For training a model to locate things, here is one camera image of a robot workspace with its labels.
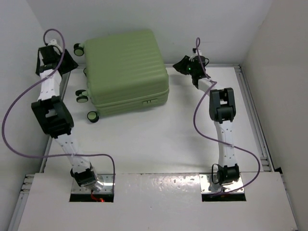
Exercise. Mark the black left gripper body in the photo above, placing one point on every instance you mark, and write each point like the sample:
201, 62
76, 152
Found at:
59, 57

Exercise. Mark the green suitcase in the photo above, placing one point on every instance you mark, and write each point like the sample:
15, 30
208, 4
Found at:
125, 72

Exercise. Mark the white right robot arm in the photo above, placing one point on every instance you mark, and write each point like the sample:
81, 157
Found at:
222, 111

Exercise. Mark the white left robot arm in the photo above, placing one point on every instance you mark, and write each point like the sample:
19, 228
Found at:
53, 115

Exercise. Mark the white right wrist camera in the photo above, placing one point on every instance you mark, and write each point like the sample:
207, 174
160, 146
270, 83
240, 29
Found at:
196, 52

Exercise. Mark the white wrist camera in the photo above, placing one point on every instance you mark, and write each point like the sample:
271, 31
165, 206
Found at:
53, 42
196, 52

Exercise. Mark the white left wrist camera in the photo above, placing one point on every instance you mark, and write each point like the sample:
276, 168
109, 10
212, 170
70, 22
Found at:
53, 42

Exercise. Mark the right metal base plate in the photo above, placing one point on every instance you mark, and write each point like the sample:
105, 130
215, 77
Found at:
208, 187

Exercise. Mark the metal base plate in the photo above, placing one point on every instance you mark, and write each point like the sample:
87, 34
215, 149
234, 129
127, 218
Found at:
208, 187
103, 186

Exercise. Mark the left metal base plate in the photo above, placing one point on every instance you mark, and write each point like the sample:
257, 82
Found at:
103, 186

